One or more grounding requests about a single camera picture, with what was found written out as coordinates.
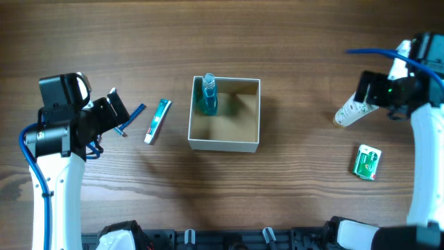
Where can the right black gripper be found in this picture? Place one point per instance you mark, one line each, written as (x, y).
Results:
(364, 90)

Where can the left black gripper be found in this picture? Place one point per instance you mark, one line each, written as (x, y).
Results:
(112, 119)

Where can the blue disposable razor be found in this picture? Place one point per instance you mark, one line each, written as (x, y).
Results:
(136, 112)

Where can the white lotion tube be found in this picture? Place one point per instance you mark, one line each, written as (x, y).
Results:
(352, 111)

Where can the green soap box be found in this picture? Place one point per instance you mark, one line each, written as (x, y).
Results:
(366, 162)

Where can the teal toothpaste tube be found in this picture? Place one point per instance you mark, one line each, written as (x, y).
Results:
(158, 118)

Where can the blue mouthwash bottle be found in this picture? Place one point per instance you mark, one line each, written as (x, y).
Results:
(209, 95)

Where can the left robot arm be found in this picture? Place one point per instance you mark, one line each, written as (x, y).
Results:
(57, 147)

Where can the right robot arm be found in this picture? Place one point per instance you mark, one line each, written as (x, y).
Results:
(421, 58)

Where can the white cardboard box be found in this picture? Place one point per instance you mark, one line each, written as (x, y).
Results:
(236, 126)

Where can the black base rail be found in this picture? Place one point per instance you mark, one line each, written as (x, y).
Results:
(294, 238)

